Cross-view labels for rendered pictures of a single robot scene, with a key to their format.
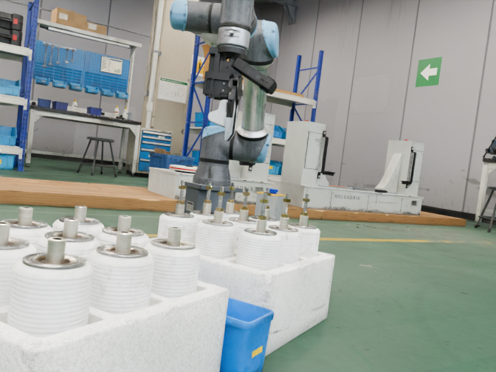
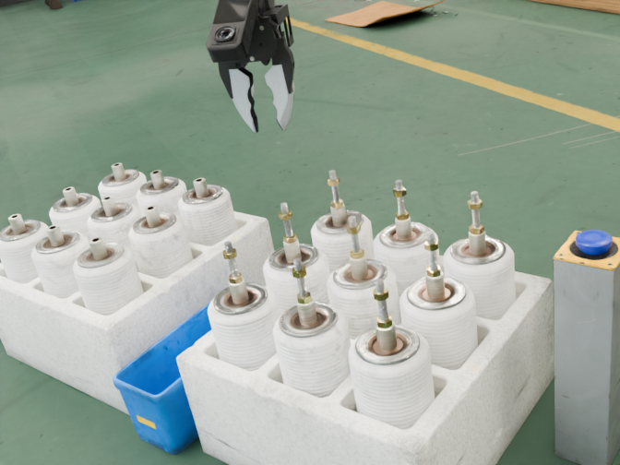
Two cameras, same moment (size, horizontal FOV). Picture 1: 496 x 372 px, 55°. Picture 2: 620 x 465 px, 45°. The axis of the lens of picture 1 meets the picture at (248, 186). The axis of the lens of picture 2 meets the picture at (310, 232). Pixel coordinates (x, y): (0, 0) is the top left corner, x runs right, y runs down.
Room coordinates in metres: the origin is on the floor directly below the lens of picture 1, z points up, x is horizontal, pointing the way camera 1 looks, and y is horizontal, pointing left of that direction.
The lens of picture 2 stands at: (1.35, -0.87, 0.78)
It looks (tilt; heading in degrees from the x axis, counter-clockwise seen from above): 27 degrees down; 102
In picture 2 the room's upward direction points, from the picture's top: 10 degrees counter-clockwise
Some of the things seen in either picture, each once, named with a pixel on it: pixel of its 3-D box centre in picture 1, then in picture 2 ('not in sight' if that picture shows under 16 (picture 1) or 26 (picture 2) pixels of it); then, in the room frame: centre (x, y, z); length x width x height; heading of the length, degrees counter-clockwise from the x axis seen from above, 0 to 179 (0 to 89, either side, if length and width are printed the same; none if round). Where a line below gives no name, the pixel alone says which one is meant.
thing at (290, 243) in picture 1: (278, 264); (319, 376); (1.17, -0.10, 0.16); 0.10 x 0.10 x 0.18
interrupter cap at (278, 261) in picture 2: (218, 223); (293, 257); (1.12, 0.06, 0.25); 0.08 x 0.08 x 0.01
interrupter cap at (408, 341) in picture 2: (302, 226); (387, 344); (1.27, -0.16, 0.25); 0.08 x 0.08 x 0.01
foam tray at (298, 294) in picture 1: (235, 281); (374, 367); (1.23, 0.00, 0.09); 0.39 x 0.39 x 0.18; 60
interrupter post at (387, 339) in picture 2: (303, 221); (386, 336); (1.27, -0.16, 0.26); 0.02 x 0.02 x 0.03
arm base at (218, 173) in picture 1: (212, 171); not in sight; (1.85, 0.14, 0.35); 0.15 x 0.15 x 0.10
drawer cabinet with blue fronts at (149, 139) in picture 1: (148, 153); not in sight; (6.91, 1.50, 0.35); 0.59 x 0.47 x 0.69; 32
